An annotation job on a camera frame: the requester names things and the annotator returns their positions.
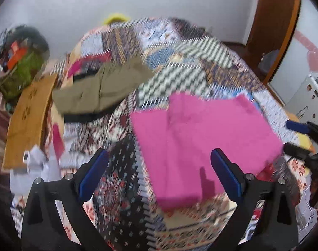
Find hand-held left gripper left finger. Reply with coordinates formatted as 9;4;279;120
21;148;109;251

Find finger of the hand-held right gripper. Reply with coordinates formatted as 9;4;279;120
286;120;312;135
283;143;316;164

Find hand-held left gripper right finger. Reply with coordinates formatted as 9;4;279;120
210;148;300;251

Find pink pants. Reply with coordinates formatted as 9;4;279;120
130;92;284;211

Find olive green pants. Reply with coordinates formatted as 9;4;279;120
52;57;154;116

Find white cabinet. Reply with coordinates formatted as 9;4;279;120
285;74;318;126

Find white cloth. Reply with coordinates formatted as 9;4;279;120
10;146;63;191

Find grey bag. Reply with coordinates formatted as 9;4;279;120
259;49;280;78

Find wooden lap desk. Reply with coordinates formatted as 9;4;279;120
3;73;59;169

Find magenta cloth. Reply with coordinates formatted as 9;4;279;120
68;54;113;77

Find brown wooden door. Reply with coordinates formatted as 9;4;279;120
243;0;303;83

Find striped bed sheet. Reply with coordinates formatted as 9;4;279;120
44;58;71;80

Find patchwork printed blanket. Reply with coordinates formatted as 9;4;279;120
11;17;318;251

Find green fabric storage bag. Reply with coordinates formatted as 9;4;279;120
0;50;46;100

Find orange box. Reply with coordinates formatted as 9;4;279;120
6;42;29;69

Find grey curved pillow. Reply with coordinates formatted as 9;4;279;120
7;25;50;56

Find yellow foam ring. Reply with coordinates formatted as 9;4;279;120
103;12;130;25

